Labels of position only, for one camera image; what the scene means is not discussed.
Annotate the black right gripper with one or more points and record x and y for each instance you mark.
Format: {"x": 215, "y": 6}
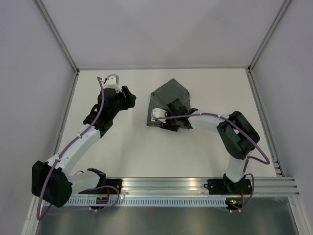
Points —
{"x": 167, "y": 126}

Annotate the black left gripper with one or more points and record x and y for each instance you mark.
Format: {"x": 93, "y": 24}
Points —
{"x": 130, "y": 100}

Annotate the grey cloth napkin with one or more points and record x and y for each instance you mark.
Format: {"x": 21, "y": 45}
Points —
{"x": 165, "y": 94}

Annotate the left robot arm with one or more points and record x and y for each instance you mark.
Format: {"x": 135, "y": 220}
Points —
{"x": 52, "y": 180}

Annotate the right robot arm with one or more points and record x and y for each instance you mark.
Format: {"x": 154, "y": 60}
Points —
{"x": 234, "y": 129}

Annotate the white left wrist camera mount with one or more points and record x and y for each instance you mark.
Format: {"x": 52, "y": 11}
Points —
{"x": 112, "y": 82}

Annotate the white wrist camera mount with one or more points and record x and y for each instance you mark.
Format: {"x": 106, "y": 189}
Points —
{"x": 158, "y": 114}
{"x": 112, "y": 82}

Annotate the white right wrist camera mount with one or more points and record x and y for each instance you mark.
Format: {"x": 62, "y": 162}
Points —
{"x": 158, "y": 114}

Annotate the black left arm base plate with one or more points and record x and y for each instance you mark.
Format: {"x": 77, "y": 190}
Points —
{"x": 116, "y": 183}

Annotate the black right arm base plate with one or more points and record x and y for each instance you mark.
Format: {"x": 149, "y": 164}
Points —
{"x": 226, "y": 187}

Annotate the aluminium frame post left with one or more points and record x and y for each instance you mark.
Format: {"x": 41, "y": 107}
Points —
{"x": 56, "y": 34}

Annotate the aluminium frame post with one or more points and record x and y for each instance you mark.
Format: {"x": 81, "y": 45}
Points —
{"x": 56, "y": 34}
{"x": 269, "y": 34}

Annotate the white slotted cable duct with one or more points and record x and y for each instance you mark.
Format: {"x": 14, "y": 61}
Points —
{"x": 148, "y": 201}

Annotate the aluminium mounting rail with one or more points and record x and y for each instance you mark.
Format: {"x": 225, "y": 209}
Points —
{"x": 176, "y": 187}

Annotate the aluminium frame post right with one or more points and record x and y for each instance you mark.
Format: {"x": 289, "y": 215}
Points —
{"x": 269, "y": 34}

